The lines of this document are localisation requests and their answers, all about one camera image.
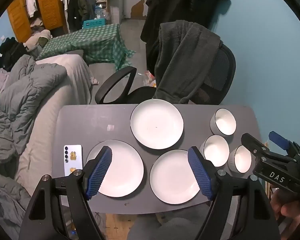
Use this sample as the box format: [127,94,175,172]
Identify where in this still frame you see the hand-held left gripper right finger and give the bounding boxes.
[187,146,278,240]

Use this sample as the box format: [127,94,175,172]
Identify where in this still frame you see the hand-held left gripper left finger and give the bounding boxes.
[19,146,113,240]

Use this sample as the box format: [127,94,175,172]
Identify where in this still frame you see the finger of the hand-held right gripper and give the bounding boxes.
[241,133,272,164]
[269,131,300,158]

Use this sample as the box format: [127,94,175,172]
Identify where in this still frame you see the white bowl black rim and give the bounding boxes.
[229,145,252,173]
[199,135,230,167]
[210,108,237,136]

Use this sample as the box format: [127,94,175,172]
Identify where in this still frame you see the white plate black rim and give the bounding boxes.
[149,149,203,205]
[130,99,184,149]
[86,140,145,197]

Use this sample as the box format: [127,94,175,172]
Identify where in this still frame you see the person's right hand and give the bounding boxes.
[270,185,300,227]

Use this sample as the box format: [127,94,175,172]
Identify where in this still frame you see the white smartphone with yellow stickers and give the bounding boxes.
[64,145,83,178]

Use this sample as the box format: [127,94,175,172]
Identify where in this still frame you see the person's grey trousers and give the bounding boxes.
[129,217,208,240]

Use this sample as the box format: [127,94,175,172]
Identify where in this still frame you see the black office chair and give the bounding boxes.
[95,42,237,105]

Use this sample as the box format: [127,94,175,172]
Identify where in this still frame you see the dark grey blanket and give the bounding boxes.
[0,172,32,232]

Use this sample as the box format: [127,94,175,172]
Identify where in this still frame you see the snack bags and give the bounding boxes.
[144,70,157,88]

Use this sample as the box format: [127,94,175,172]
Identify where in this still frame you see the grey duvet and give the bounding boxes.
[0,55,68,165]

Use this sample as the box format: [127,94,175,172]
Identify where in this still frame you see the dark grey fleece jacket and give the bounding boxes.
[150,20,222,104]

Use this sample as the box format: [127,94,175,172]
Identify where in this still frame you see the green checkered tablecloth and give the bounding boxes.
[41,24,136,71]

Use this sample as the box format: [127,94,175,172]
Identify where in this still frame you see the pile of beige clothes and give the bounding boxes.
[24,29,52,53]

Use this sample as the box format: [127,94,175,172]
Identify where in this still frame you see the teal plastic crate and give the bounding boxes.
[83,19,107,29]

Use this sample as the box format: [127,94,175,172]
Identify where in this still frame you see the pile of black clothes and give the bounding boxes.
[0,37,28,72]

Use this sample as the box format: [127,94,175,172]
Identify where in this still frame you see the black hanging coat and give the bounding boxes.
[140,0,215,73]

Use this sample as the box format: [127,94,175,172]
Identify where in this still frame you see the rack of dark clothes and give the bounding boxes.
[61,0,97,30]

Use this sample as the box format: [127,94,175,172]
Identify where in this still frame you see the wooden louvred wardrobe door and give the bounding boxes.
[7,0,32,43]
[36,0,65,30]

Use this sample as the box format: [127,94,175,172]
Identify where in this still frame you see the white hanging shirt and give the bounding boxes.
[26,0,38,18]

